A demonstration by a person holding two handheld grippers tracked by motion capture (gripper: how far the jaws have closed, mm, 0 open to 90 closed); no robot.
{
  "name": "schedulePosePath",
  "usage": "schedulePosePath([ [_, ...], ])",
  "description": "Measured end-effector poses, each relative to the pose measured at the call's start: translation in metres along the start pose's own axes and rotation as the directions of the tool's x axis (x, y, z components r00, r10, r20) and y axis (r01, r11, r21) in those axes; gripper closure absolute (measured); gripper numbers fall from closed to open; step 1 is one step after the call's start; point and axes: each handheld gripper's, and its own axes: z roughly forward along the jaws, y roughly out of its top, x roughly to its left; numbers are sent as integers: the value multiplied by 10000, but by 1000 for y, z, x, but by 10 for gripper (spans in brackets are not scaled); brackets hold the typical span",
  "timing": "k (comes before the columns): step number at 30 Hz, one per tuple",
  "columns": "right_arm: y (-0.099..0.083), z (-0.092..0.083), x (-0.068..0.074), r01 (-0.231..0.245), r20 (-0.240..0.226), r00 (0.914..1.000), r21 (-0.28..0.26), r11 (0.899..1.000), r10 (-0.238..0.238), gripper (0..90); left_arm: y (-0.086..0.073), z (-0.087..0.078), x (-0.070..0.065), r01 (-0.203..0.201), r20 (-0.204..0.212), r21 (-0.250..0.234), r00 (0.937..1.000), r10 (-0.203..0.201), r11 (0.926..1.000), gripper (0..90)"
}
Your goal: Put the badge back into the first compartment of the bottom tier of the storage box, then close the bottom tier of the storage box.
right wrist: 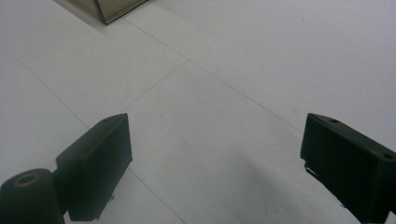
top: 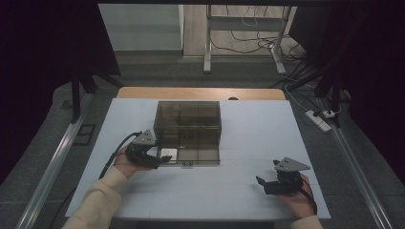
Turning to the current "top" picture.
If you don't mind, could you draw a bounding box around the wooden desk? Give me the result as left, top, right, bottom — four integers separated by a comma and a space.
116, 86, 287, 101

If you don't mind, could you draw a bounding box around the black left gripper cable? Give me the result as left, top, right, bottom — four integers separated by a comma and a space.
98, 131, 142, 179

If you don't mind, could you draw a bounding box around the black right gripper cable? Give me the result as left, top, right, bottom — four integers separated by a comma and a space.
300, 177, 319, 215

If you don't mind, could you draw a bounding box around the white power cable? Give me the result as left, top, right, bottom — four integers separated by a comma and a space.
283, 84, 310, 113

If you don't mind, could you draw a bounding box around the white power strip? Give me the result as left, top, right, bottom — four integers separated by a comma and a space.
305, 109, 332, 133

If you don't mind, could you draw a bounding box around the person's left hand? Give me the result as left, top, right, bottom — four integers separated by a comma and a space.
113, 146, 151, 179

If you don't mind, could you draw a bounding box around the black floor frame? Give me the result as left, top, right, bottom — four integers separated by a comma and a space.
72, 123, 97, 147

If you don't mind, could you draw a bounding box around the white metal stand frame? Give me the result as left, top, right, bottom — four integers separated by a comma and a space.
202, 4, 292, 75

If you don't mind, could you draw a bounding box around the white cabinet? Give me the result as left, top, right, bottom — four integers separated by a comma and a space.
97, 3, 185, 52

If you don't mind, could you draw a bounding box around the black stand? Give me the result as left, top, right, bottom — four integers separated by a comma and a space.
286, 67, 344, 129
70, 67, 126, 124

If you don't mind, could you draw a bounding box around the person's right hand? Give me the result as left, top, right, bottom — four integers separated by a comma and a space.
276, 174, 316, 219

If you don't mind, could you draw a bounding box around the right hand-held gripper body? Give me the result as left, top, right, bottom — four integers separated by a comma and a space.
263, 156, 311, 196

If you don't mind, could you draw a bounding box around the black curtain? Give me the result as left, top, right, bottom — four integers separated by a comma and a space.
288, 0, 405, 176
0, 0, 122, 185

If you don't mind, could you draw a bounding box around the aluminium rail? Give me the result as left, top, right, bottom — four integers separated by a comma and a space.
15, 94, 94, 229
318, 98, 395, 229

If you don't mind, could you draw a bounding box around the small white packet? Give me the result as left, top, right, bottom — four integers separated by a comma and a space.
160, 148, 178, 164

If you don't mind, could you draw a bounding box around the smoky transparent drawer box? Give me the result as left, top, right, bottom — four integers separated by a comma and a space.
153, 100, 223, 148

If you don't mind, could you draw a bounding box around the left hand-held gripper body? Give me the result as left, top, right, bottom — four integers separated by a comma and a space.
125, 129, 160, 170

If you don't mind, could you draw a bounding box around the tangle of floor cables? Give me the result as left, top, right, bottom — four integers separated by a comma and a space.
209, 4, 309, 63

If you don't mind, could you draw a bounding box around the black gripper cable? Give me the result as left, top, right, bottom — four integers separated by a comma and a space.
300, 177, 319, 215
98, 131, 142, 179

